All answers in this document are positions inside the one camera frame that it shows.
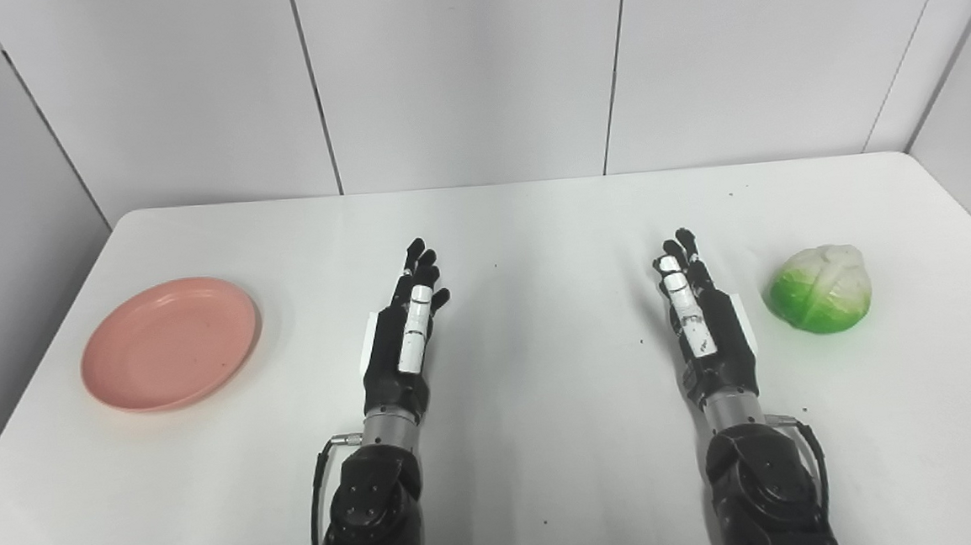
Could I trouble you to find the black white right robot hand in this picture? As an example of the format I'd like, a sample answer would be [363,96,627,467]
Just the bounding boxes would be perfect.
[650,223,766,408]

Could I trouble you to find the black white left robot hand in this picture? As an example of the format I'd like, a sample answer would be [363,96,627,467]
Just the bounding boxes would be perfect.
[352,236,459,420]

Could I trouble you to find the green white toy cabbage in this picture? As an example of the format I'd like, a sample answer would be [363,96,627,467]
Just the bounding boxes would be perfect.
[760,241,875,339]

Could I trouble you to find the pink plastic plate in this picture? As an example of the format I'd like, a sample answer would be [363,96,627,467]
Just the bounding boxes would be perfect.
[76,274,268,416]

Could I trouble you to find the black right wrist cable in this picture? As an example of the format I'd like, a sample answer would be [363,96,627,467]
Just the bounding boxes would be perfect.
[767,412,832,536]

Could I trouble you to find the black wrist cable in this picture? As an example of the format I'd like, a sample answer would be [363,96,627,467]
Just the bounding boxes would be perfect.
[767,412,832,536]
[304,431,370,545]

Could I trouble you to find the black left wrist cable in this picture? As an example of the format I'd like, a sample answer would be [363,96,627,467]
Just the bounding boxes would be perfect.
[304,431,370,545]

